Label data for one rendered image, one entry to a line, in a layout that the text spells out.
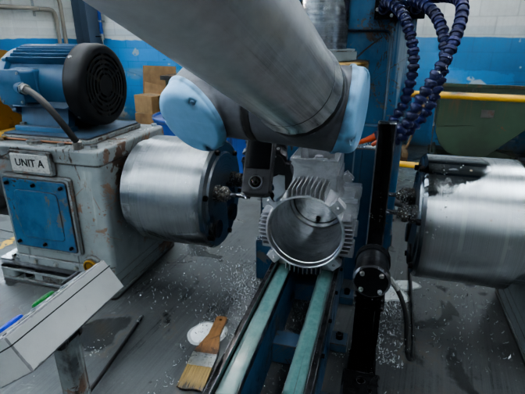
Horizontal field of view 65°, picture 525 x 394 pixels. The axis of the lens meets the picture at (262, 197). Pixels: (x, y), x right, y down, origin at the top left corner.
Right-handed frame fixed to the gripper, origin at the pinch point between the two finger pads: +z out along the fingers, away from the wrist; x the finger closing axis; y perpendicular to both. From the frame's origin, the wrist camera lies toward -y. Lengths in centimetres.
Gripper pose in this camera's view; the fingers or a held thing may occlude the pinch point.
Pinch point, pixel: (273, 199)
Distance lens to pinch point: 79.5
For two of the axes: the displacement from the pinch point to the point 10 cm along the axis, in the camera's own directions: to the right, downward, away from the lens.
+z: 1.4, 6.4, 7.6
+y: 2.4, -7.7, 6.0
